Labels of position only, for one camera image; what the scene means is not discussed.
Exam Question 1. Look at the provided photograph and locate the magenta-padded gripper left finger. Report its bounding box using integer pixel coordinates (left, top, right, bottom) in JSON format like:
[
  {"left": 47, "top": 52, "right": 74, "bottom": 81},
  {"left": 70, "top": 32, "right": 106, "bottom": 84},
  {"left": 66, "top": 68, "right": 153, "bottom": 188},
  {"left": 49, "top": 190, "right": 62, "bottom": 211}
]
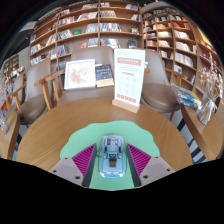
[{"left": 49, "top": 143, "right": 98, "bottom": 189}]

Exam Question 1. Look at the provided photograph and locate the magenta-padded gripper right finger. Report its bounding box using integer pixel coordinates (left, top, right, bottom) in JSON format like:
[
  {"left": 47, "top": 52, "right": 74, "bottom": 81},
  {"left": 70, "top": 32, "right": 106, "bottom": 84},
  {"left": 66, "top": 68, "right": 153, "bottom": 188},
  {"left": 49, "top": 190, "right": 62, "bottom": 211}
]
[{"left": 126, "top": 143, "right": 175, "bottom": 188}]

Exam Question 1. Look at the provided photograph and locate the transparent computer mouse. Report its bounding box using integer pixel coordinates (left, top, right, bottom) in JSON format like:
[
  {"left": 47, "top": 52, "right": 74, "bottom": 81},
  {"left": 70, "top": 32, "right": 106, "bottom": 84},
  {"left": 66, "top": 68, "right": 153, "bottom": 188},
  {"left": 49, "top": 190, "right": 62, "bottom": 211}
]
[{"left": 97, "top": 134, "right": 128, "bottom": 179}]

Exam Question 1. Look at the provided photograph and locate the green smiley-face mouse pad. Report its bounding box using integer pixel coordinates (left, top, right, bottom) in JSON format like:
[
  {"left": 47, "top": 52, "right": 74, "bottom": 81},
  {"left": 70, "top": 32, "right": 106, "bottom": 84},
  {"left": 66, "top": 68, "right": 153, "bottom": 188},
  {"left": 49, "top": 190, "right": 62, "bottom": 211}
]
[{"left": 59, "top": 120, "right": 161, "bottom": 192}]

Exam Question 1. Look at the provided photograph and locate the beige wooden-armed chair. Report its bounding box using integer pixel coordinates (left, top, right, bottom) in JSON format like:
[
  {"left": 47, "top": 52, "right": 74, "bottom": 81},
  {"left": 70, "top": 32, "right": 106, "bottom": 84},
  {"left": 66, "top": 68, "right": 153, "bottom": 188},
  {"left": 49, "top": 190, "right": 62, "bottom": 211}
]
[
  {"left": 34, "top": 45, "right": 116, "bottom": 111},
  {"left": 139, "top": 49, "right": 189, "bottom": 121},
  {"left": 7, "top": 59, "right": 64, "bottom": 126}
]

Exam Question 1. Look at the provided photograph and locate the round wooden side table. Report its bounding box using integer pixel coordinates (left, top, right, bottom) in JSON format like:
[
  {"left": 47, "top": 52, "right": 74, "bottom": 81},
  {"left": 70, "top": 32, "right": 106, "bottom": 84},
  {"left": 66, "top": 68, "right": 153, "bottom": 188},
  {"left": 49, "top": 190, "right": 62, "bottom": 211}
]
[
  {"left": 0, "top": 109, "right": 22, "bottom": 161},
  {"left": 181, "top": 99, "right": 224, "bottom": 162}
]

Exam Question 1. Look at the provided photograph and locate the stack of colourful magazines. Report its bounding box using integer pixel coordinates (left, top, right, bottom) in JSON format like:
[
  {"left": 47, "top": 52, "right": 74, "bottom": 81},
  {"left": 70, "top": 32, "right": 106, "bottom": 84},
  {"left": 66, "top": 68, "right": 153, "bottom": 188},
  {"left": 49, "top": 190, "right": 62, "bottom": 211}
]
[{"left": 171, "top": 83, "right": 203, "bottom": 110}]

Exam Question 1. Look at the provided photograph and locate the vase with beige dried flowers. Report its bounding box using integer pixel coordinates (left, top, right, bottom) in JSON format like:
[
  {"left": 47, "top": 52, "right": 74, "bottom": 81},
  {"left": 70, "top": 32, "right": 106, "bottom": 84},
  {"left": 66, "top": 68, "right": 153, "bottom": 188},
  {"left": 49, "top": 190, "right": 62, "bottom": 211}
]
[{"left": 196, "top": 53, "right": 224, "bottom": 126}]

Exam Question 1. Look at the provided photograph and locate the white and orange sign stand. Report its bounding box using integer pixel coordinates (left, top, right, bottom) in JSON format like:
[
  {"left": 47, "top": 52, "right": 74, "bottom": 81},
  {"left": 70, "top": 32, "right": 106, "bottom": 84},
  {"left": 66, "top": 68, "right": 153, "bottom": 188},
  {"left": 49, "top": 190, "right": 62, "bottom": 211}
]
[{"left": 111, "top": 48, "right": 147, "bottom": 114}]

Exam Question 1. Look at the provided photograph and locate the white framed floral picture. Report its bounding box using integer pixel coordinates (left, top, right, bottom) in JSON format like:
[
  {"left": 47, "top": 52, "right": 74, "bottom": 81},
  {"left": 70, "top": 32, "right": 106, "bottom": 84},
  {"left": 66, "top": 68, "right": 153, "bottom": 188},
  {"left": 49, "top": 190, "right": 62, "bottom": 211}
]
[{"left": 63, "top": 58, "right": 98, "bottom": 91}]

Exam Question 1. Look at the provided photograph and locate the dark-covered book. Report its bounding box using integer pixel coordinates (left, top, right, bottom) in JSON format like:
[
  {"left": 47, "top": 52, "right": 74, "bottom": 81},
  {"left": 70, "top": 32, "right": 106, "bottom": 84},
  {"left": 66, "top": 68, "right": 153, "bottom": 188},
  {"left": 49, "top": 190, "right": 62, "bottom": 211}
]
[{"left": 94, "top": 63, "right": 115, "bottom": 88}]

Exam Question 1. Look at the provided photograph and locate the small distant wooden bookshelf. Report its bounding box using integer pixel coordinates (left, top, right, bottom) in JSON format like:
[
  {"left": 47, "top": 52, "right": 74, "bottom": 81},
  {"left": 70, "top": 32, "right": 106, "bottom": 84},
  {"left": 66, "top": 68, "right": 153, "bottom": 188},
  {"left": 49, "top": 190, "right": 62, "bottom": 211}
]
[{"left": 1, "top": 54, "right": 21, "bottom": 81}]

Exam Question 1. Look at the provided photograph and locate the curved wooden bookshelf unit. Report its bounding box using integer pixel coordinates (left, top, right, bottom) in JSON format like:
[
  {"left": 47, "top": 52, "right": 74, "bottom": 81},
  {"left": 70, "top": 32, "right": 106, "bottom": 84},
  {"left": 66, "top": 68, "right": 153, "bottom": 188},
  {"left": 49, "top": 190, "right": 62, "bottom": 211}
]
[{"left": 139, "top": 4, "right": 224, "bottom": 98}]

